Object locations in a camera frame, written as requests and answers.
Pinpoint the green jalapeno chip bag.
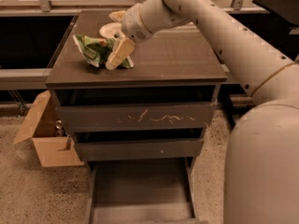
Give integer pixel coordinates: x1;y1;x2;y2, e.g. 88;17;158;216
73;35;132;68

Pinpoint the open cardboard box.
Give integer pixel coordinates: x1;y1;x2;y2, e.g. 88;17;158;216
14;91;84;167

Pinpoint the white paper bowl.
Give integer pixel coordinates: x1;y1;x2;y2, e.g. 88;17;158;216
99;22;124;38

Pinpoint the metal can in box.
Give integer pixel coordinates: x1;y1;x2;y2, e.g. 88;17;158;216
55;120;64;136

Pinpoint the black table top right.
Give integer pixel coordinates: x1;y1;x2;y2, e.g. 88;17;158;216
252;0;299;26

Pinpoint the dark grey drawer cabinet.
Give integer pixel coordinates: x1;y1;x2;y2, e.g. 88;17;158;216
45;8;228;224

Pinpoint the grey open bottom drawer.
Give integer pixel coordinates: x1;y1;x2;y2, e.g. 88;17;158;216
84;158;206;224

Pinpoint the grey middle drawer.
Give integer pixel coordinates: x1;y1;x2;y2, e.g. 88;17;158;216
74;139;204;161

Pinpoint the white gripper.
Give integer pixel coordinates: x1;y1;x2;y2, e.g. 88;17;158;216
106;4;153;70

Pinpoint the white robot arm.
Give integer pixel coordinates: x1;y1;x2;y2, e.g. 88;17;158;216
107;0;299;224

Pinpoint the grey top drawer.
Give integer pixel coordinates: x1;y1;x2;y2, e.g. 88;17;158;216
56;102;217;133

